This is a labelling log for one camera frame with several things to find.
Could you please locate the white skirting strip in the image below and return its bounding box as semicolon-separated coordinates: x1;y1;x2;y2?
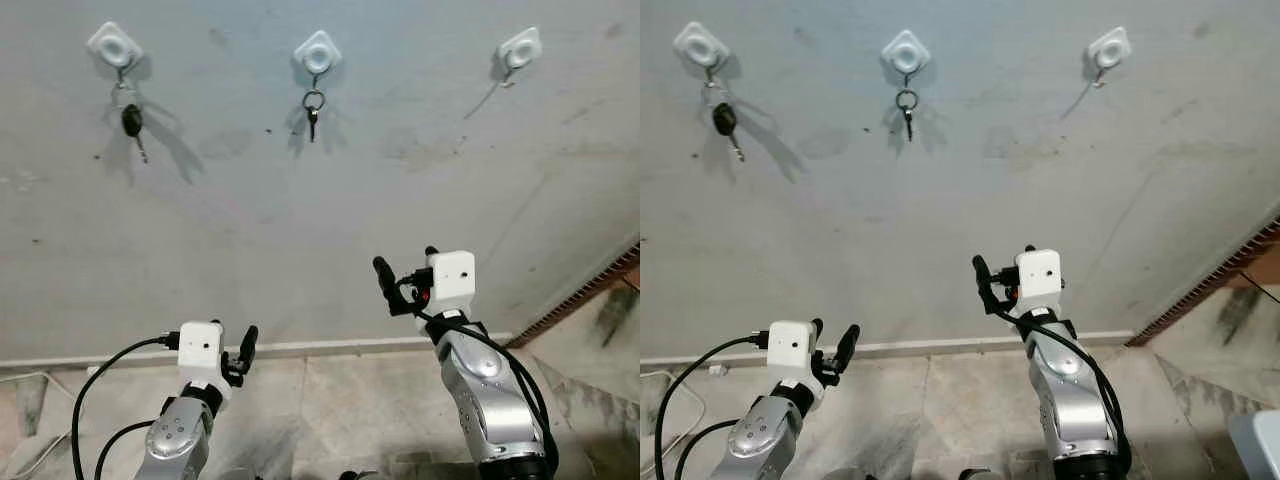
0;332;517;370
640;329;1137;367

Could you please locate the black car key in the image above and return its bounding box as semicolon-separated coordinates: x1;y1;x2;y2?
112;82;151;165
703;81;747;164

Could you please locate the light grey box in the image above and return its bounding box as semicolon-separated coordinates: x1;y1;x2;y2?
1227;407;1280;480

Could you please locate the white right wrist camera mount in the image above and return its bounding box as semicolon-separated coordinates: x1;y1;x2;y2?
427;250;477;314
1015;248;1064;312

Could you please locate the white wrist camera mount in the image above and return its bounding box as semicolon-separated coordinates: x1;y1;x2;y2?
766;320;823;399
1015;248;1064;312
177;320;233;401
427;250;477;314

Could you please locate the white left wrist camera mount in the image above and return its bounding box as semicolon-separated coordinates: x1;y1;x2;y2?
766;320;823;399
177;320;233;401

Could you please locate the long black camera cable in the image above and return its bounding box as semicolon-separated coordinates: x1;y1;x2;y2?
654;331;771;480
71;334;182;480

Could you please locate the short black arm cable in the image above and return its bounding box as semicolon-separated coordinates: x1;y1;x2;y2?
93;419;157;480
674;419;743;480

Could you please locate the red brick wall edge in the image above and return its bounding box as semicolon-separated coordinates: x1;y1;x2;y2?
504;240;641;350
1124;214;1280;349

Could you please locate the small key with ring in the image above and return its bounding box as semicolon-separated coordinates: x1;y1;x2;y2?
302;90;327;144
896;89;921;142

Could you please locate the white adhesive wall hook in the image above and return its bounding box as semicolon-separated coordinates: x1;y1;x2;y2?
496;26;545;90
86;21;144;87
880;28;933;90
293;29;344;91
1086;25;1134;90
672;20;731;84

